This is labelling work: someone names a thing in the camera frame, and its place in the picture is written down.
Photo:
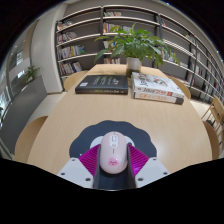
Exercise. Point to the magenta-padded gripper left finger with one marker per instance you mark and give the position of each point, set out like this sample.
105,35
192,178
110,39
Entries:
75,171

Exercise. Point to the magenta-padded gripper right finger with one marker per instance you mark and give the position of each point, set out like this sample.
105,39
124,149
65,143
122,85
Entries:
151,170

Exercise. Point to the pink computer mouse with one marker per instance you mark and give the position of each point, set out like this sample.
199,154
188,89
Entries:
113,151

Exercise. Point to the black mouse pad with eyes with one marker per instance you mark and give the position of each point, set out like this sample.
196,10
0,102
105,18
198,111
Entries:
100,128

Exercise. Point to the white book with red lettering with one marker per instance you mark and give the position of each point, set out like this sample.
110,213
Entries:
156,97

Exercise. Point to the wooden tables and chairs group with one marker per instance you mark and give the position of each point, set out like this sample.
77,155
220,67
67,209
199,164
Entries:
215,111

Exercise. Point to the white illustrated book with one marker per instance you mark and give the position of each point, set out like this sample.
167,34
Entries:
153,83

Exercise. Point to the black book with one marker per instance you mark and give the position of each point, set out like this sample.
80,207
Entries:
101,84

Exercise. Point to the small green background plant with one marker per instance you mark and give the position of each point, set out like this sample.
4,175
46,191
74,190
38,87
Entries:
31,72

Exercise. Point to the green potted plant white pot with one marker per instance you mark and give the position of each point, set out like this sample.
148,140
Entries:
136,45

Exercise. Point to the grey bookshelf unit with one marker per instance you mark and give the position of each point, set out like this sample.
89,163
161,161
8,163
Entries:
83,23

